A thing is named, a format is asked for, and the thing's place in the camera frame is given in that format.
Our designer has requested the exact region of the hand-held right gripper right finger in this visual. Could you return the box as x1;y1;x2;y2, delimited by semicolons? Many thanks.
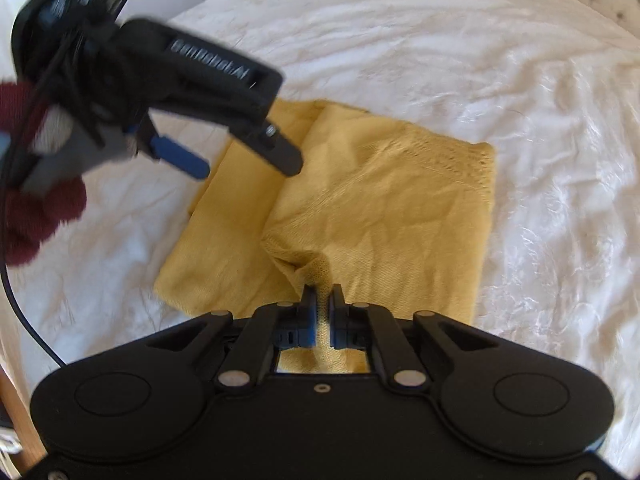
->
329;284;502;393

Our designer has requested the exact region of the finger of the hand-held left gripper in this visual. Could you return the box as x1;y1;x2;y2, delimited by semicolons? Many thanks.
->
138;114;211;181
230;119;305;177

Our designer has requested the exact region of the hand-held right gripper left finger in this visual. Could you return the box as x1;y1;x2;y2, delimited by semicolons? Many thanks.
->
145;284;320;392

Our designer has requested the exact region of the yellow knit sweater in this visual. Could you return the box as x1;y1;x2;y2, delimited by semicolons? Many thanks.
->
152;98;497;376

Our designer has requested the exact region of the person's left hand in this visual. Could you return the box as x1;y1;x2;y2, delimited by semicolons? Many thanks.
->
0;82;89;267

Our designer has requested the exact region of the black cable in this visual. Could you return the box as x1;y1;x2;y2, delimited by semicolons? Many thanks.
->
0;240;67;367

